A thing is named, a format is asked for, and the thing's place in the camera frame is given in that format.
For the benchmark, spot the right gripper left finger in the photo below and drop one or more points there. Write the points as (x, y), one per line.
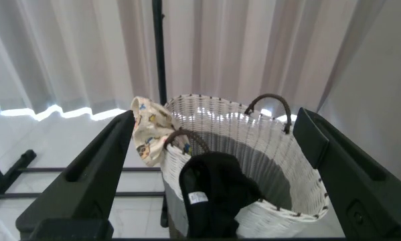
(86, 180)

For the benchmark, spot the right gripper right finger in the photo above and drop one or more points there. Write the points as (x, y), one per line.
(361, 187)

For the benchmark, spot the black garment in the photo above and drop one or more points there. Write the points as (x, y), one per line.
(217, 187)

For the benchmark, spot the white laundry basket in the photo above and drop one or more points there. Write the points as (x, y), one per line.
(253, 144)

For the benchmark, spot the black clothes rack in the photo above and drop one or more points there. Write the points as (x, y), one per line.
(159, 50)

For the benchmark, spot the cream printed garment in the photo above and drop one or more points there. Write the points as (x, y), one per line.
(151, 127)

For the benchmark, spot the white curtain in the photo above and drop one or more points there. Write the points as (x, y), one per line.
(69, 50)

